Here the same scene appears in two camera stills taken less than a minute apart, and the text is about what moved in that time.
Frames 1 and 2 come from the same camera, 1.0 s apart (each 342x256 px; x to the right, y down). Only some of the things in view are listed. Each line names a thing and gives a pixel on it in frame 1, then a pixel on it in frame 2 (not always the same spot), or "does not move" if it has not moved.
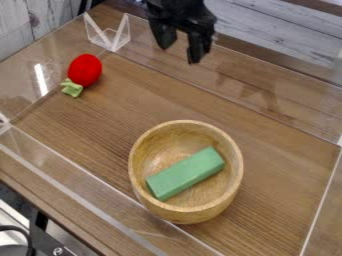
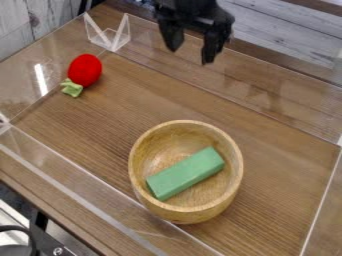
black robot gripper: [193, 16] to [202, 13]
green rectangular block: [172, 180] does not move
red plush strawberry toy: [83, 74] does not move
